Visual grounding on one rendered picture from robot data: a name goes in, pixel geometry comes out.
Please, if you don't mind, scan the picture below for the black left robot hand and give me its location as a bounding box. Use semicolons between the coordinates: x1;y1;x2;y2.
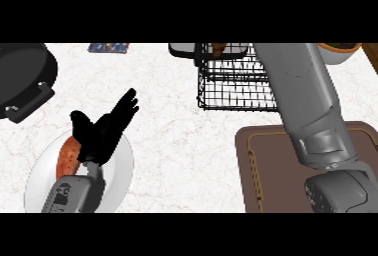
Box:
69;87;140;167

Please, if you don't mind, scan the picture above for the orange-brown croissant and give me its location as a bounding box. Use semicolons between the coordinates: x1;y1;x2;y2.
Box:
54;136;82;181

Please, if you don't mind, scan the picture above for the white oval plate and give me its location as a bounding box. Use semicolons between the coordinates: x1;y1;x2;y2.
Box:
22;128;135;214

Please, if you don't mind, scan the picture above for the colourful printed box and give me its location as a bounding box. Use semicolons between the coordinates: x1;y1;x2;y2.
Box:
87;42;131;54

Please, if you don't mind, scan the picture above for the grey black-rimmed appliance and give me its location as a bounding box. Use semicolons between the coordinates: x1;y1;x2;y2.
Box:
168;42;253;61

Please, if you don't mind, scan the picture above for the brown cone-shaped item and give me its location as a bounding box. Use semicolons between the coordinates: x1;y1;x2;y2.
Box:
211;42;228;58

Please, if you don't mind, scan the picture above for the brown cutting board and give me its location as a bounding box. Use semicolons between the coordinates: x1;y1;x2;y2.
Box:
233;120;378;214

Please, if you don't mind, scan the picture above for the white pot with orange rim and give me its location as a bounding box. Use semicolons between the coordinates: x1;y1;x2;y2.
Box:
315;42;363;66

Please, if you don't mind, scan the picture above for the brown wooden furniture edge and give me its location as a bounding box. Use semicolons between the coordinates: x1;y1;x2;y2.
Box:
360;42;378;75

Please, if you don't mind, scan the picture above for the black pan with handle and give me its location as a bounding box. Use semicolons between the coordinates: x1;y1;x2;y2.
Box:
0;42;58;125

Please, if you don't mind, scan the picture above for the black wire tiered basket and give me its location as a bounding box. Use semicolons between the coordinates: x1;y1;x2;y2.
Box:
194;42;280;112

